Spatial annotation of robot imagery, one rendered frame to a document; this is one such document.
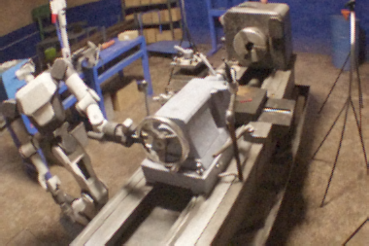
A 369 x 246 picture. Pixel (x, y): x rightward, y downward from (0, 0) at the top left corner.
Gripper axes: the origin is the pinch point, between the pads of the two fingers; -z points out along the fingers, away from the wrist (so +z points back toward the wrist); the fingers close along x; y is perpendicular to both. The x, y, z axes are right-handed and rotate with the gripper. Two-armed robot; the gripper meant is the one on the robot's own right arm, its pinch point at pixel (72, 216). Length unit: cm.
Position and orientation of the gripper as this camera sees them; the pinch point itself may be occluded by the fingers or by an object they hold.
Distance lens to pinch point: 184.1
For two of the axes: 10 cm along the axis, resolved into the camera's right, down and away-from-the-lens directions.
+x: 2.2, -0.4, -9.8
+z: -5.0, -8.6, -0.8
